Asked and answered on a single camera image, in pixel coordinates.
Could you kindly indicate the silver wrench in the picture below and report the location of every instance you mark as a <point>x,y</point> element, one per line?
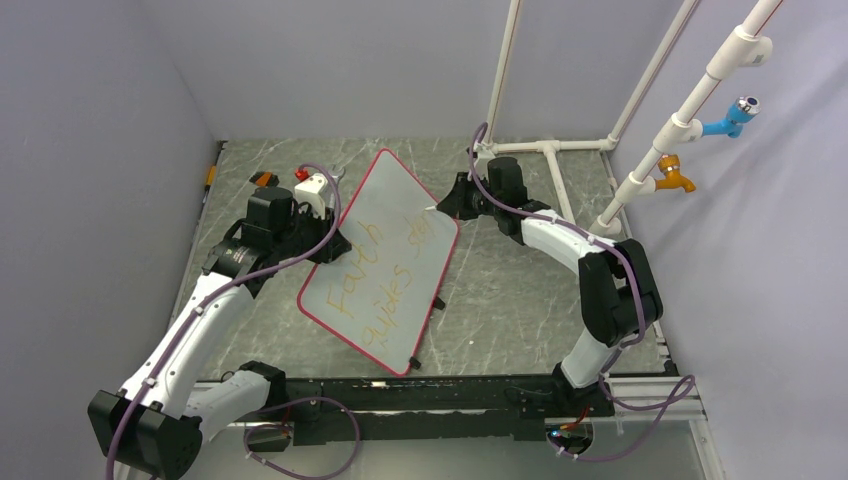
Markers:
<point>337,173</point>

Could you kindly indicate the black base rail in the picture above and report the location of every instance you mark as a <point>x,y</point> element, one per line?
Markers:
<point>519,406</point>

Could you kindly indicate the red-framed whiteboard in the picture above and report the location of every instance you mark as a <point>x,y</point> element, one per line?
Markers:
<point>378,297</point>

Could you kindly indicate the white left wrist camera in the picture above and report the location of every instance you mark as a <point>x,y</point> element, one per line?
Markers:
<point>313,190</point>

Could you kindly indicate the orange black tool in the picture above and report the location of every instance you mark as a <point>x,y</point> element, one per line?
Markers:
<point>264,179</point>

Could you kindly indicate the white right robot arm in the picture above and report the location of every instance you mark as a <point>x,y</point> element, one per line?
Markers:
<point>619,296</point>

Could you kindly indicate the blue faucet valve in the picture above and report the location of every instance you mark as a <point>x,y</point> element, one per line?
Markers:
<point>742,111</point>

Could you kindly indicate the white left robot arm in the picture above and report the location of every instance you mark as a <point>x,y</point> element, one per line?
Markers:
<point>154,422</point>

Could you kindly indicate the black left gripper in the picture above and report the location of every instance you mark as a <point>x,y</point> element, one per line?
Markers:
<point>323,226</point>

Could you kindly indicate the white PVC pipe frame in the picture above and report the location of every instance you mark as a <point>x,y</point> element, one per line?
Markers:
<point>616,53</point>

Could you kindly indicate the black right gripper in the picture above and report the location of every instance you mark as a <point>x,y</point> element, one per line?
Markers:
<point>454,204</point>

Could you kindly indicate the orange faucet valve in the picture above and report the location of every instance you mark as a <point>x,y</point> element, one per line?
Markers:
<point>670,167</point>

